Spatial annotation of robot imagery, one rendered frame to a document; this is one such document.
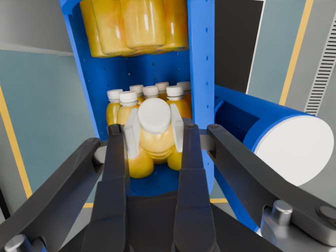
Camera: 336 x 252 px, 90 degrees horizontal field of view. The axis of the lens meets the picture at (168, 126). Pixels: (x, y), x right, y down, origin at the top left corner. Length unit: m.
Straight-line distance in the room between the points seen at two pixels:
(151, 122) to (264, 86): 1.66
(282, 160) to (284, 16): 1.39
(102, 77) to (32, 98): 1.38
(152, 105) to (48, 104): 1.60
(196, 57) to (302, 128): 0.47
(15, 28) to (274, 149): 0.92
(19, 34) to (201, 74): 0.64
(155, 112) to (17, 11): 0.68
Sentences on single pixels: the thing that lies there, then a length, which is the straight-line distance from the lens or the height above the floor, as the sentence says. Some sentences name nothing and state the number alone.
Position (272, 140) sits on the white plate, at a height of 1.04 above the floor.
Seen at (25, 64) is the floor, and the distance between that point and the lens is 1.79.
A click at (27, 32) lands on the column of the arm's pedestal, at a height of 0.79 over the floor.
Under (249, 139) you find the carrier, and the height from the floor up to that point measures 0.99.
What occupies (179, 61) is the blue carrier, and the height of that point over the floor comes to 0.99.
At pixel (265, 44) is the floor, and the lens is 1.78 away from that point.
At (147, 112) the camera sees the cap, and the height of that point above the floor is 1.30.
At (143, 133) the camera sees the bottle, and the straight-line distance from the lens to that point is 0.22.
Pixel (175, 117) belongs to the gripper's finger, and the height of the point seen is 1.34.
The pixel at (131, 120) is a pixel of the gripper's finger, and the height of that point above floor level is 1.34.
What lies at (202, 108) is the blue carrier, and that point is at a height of 1.20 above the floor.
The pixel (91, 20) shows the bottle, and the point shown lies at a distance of 0.43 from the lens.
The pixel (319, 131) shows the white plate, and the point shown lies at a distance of 0.72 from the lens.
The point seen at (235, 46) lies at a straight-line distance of 1.48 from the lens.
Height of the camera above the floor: 1.49
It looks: 69 degrees down
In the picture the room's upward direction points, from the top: 166 degrees clockwise
